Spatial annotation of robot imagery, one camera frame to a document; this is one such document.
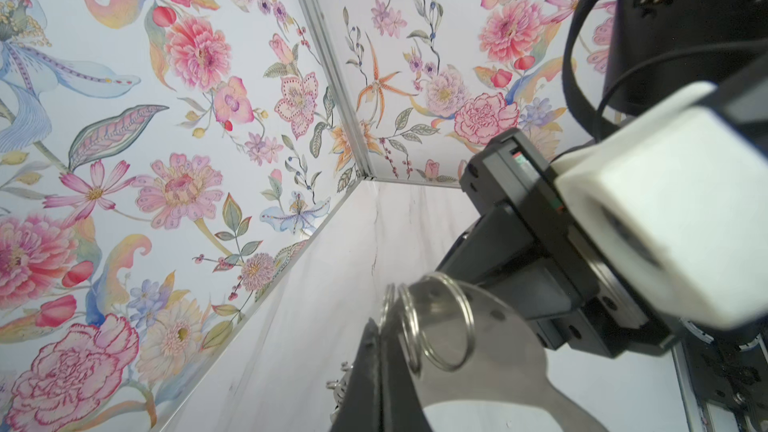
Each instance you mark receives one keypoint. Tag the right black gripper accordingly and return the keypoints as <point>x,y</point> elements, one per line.
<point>527,250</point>

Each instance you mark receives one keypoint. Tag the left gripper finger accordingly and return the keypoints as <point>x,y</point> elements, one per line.
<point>380,396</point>

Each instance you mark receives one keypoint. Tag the steel key holder plate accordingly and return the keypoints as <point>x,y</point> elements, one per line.
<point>462,344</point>

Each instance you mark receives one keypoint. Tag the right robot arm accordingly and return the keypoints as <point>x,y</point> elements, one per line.
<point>623,57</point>

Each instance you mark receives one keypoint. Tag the left corner aluminium profile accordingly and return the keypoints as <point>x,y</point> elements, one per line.
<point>321,36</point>

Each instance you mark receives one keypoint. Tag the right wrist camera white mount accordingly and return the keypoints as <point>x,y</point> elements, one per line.
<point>677,202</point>

